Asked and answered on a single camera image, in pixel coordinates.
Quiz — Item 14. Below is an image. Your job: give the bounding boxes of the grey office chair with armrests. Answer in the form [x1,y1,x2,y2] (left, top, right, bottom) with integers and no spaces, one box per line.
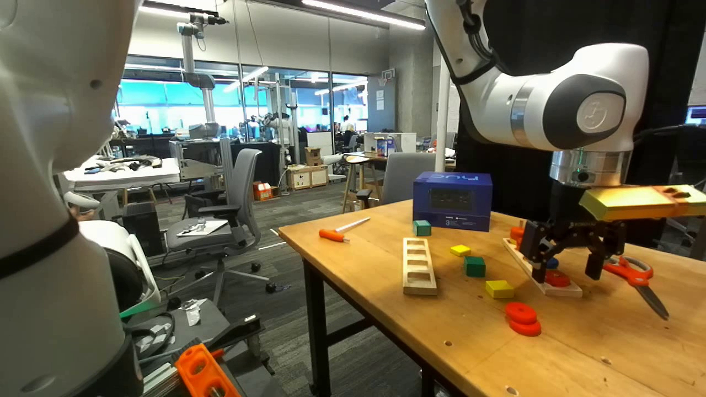
[163,146,281,305]

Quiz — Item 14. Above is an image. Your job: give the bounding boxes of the white pillar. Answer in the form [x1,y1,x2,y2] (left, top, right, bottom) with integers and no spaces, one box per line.
[434,41,454,173]

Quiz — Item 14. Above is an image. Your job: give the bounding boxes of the red round disc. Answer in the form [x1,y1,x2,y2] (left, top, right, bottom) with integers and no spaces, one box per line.
[504,299,539,326]
[508,316,543,340]

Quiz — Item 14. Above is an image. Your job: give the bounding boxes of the large yellow block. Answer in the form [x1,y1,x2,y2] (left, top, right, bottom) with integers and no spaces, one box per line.
[483,278,517,302]

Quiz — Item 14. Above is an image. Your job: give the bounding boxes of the orange plastic tool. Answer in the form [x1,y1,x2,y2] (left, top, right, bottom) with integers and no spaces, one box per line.
[174,341,243,397]

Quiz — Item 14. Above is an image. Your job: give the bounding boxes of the blue box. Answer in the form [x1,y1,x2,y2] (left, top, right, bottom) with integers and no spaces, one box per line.
[410,172,494,233]

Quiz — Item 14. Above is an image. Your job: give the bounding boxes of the black table frame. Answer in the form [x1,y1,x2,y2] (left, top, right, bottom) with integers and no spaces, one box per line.
[303,255,444,397]

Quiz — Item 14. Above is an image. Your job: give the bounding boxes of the cardboard boxes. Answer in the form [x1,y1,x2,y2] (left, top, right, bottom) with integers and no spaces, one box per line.
[285,164,330,191]

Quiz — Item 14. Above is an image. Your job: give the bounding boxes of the wrist camera mount plate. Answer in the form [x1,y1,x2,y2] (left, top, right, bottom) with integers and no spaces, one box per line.
[577,183,706,225]

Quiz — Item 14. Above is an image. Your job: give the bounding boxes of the white desk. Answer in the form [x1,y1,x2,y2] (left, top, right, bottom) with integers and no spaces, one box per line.
[62,155,184,194]

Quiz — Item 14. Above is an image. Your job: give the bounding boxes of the wooden stool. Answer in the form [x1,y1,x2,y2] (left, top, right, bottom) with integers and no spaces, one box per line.
[339,151,380,216]

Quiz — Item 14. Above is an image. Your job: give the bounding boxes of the orange handled scissors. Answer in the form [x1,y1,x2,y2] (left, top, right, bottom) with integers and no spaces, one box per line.
[603,255,673,322]

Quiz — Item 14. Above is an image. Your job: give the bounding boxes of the white overhead pole fixture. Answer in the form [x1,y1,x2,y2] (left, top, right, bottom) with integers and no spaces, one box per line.
[174,10,230,127]

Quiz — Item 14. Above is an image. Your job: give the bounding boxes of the ceiling light strip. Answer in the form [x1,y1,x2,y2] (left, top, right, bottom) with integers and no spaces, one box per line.
[299,0,429,33]

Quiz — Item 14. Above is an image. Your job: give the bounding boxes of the large green cube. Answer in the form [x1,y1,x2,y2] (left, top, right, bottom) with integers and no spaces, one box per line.
[463,255,487,280]

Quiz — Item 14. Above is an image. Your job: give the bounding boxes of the wooden peg board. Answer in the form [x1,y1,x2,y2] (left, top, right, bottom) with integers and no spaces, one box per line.
[504,236,584,299]

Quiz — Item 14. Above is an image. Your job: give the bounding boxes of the wooden ladder shaped frame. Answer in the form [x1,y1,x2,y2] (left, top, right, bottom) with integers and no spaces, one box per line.
[400,236,442,297]

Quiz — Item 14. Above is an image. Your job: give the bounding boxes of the grey chair backrest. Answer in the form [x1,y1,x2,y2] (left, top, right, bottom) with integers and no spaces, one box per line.
[380,150,436,205]

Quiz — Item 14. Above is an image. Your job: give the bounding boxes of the computer monitor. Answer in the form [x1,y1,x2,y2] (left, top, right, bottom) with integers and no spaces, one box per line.
[682,104,706,127]

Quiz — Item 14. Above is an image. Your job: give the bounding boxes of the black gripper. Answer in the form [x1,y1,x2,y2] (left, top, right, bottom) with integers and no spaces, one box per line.
[517,183,627,286]

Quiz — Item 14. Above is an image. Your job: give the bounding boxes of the grey base platform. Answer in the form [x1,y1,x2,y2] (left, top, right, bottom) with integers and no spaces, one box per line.
[119,296,267,397]

